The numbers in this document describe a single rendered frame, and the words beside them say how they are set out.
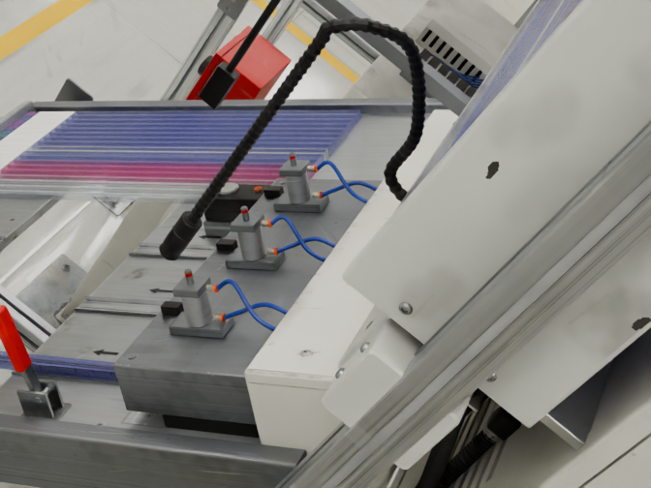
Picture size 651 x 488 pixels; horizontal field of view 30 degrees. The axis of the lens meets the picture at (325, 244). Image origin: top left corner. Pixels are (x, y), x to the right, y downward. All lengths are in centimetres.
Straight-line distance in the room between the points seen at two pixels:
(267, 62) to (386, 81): 52
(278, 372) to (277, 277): 18
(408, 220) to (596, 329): 13
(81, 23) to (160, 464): 231
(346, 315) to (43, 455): 29
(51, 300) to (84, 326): 134
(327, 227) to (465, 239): 41
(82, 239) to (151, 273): 143
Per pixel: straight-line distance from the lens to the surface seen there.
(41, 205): 149
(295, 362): 92
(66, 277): 260
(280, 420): 94
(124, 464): 102
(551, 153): 70
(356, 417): 82
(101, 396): 109
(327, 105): 156
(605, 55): 67
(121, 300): 123
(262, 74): 201
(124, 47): 322
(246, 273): 110
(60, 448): 105
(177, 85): 258
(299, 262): 109
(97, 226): 274
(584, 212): 69
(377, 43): 112
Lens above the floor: 188
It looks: 38 degrees down
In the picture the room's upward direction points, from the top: 40 degrees clockwise
